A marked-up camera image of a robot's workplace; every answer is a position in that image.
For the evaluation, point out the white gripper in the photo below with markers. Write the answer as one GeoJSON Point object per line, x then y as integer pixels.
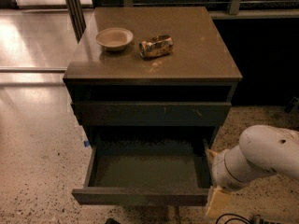
{"type": "Point", "coordinates": [221, 171]}

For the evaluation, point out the grey drawer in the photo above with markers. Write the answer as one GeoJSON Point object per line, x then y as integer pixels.
{"type": "Point", "coordinates": [151, 113]}
{"type": "Point", "coordinates": [168, 173]}

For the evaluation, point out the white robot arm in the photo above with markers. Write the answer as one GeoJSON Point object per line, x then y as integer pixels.
{"type": "Point", "coordinates": [262, 151]}

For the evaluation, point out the dark grey drawer cabinet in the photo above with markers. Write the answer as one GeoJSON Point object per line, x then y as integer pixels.
{"type": "Point", "coordinates": [199, 69]}

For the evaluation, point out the grey power strip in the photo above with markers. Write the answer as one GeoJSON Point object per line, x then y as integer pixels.
{"type": "Point", "coordinates": [257, 219]}

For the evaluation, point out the black object on floor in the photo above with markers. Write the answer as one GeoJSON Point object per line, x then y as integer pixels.
{"type": "Point", "coordinates": [112, 221]}

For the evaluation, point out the blue tape piece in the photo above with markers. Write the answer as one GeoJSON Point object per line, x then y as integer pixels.
{"type": "Point", "coordinates": [86, 143]}

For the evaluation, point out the crushed gold soda can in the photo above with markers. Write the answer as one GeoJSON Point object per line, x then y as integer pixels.
{"type": "Point", "coordinates": [155, 47]}

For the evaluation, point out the beige paper bowl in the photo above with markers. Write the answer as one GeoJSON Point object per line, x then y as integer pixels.
{"type": "Point", "coordinates": [114, 39]}

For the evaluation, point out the dark pillar post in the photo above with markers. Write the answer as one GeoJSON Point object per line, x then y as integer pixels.
{"type": "Point", "coordinates": [76, 16]}

